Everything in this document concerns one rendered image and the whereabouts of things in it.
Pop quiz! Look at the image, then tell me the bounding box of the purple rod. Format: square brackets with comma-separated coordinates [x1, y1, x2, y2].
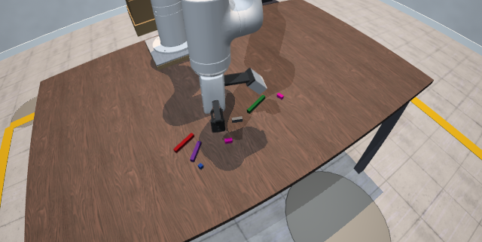
[190, 141, 202, 162]

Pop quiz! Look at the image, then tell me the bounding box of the green rod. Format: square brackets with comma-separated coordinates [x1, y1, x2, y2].
[247, 95, 265, 114]

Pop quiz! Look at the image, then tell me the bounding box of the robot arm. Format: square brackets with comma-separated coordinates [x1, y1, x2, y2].
[151, 0, 267, 94]

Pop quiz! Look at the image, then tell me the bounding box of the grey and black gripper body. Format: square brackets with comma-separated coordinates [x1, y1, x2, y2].
[195, 67, 228, 114]

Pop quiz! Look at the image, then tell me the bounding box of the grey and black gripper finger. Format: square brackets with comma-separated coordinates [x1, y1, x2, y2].
[211, 100, 225, 133]

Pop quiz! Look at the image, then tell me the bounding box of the grey rod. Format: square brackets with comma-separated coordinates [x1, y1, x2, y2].
[232, 116, 243, 123]

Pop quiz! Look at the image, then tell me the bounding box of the red rod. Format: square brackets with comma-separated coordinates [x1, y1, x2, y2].
[173, 133, 194, 153]

